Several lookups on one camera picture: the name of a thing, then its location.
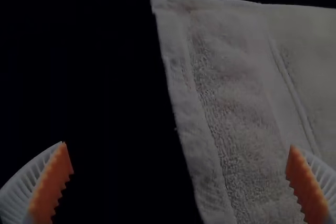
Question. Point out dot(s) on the pale towel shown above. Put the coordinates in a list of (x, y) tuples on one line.
[(236, 90)]

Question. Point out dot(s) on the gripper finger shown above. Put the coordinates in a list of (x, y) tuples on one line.
[(312, 190), (39, 187)]

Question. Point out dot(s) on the black mat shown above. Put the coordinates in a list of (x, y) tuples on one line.
[(78, 51)]

